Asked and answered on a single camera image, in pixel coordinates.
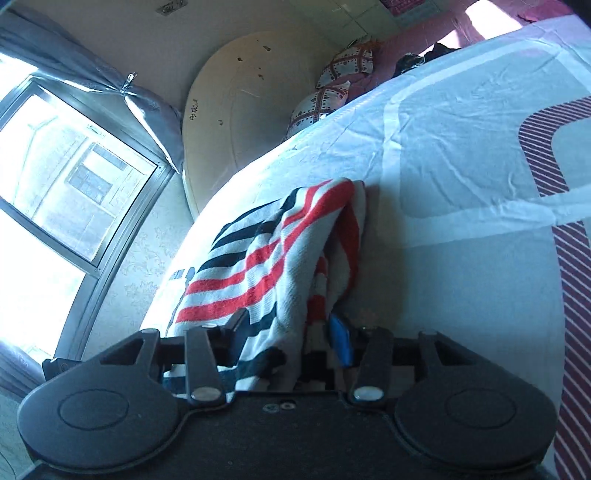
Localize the cream round headboard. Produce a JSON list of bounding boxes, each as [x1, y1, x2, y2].
[[182, 30, 337, 217]]

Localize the grey blue curtain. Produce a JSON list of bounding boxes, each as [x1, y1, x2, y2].
[[1, 1, 184, 174]]

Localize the pink bed cover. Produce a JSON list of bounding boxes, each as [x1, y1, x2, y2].
[[349, 1, 573, 101]]

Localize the wall sconce lamp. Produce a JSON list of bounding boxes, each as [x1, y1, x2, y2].
[[156, 0, 187, 17]]

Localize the far patterned pillow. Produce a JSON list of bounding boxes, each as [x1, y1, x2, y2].
[[315, 44, 374, 89]]

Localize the striped knit sweater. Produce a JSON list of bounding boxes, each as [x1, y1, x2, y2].
[[166, 179, 367, 394]]

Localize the near patterned pillow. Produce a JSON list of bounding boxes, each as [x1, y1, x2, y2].
[[283, 81, 351, 140]]

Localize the black garment on bed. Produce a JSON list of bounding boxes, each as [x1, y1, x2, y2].
[[393, 42, 457, 78]]

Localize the window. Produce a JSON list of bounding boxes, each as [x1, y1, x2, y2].
[[1, 56, 173, 361]]

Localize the patterned pillow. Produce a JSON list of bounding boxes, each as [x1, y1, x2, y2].
[[283, 81, 351, 140], [315, 44, 374, 89]]

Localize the patterned light blue bedsheet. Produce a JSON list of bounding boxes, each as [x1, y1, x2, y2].
[[143, 15, 590, 479]]

